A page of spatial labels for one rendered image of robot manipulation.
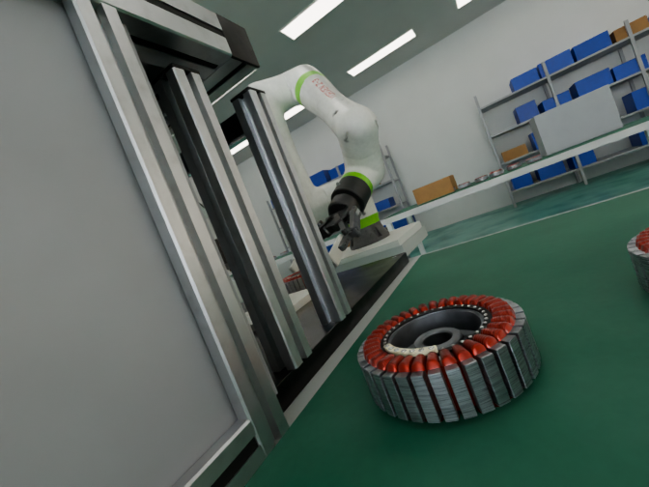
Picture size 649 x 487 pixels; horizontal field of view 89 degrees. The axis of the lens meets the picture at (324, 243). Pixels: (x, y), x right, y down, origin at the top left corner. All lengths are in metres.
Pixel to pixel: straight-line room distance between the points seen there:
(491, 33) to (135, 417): 7.31
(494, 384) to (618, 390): 0.05
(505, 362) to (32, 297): 0.23
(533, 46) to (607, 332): 7.07
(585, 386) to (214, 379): 0.21
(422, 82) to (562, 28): 2.23
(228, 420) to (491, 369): 0.16
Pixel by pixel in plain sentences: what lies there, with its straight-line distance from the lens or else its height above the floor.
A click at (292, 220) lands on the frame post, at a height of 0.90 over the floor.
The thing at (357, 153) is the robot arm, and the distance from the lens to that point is 0.86.
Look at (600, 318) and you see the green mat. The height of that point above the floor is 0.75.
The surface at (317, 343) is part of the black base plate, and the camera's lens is 0.35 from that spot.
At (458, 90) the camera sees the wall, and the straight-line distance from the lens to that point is 7.18.
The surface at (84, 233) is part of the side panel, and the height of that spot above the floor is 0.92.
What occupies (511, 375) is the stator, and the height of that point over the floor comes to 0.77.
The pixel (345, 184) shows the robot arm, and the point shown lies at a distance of 0.84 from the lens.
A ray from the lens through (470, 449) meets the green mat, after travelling 0.20.
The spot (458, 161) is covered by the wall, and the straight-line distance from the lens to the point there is 7.06.
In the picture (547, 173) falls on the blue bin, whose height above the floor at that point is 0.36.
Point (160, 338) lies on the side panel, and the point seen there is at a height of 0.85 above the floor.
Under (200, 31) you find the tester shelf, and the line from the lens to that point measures 0.37.
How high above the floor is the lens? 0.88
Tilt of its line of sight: 2 degrees down
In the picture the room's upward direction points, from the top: 22 degrees counter-clockwise
